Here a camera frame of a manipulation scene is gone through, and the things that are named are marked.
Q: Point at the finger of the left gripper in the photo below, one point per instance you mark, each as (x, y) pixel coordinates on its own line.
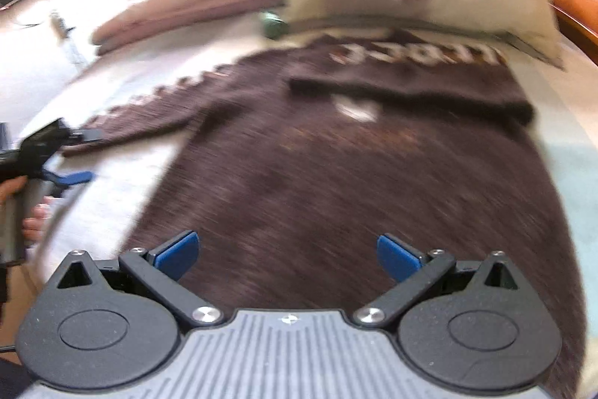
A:
(84, 136)
(75, 178)

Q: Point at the white power strip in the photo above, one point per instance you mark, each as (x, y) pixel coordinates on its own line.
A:
(61, 27)

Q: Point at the dark brown knit sweater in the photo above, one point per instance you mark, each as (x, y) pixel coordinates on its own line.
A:
(298, 159)

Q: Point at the person's left hand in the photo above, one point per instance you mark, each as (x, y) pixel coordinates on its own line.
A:
(32, 226)

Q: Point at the orange wooden headboard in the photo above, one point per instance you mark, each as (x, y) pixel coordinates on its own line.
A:
(577, 21)

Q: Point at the green glass bottle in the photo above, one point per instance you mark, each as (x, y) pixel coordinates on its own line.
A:
(273, 26)

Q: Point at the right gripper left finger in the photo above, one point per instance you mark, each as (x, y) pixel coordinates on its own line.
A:
(158, 271)

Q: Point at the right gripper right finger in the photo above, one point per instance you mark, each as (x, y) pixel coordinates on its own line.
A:
(415, 272)

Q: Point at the patchwork pastel bed sheet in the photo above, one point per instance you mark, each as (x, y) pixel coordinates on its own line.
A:
(126, 176)

